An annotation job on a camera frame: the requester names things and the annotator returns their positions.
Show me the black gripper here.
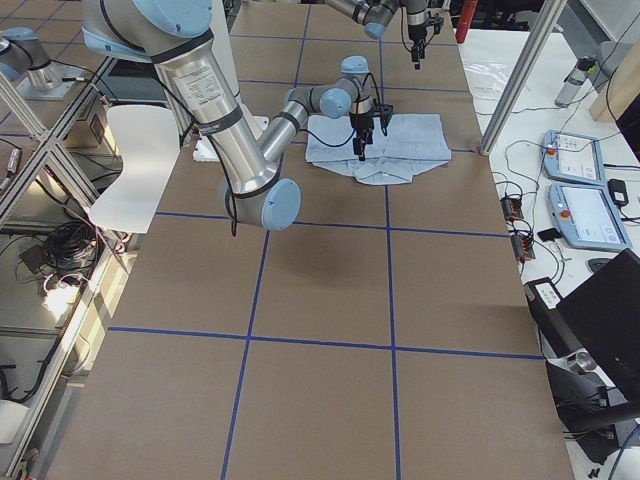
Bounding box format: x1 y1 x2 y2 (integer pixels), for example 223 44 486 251
349 102 394 161
407 14 444 70

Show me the light blue button-up shirt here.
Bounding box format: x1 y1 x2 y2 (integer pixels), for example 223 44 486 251
305 114 452 185

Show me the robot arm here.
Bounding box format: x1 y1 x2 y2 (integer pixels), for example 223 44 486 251
82 1 393 230
324 0 444 70

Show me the red cylinder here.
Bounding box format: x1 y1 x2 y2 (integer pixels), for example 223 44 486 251
455 0 477 44

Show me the clear plastic bag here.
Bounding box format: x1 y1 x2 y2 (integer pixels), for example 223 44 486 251
463 61 512 101

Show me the clear water bottle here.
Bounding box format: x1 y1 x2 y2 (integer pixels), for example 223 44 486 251
554 56 596 108

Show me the upper teach pendant tablet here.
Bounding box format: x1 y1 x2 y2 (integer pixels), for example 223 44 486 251
542 130 606 186

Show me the teach pendant tablet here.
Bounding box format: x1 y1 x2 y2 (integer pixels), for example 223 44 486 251
542 130 606 186
548 183 632 252

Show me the white curved sheet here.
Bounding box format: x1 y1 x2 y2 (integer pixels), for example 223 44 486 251
89 105 180 234

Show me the lower teach pendant tablet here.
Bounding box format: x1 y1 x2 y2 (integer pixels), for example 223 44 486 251
548 183 632 252

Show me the aluminium frame post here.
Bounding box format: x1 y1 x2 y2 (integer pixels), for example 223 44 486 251
478 0 567 156

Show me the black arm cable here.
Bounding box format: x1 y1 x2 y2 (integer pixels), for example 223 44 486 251
224 72 391 236

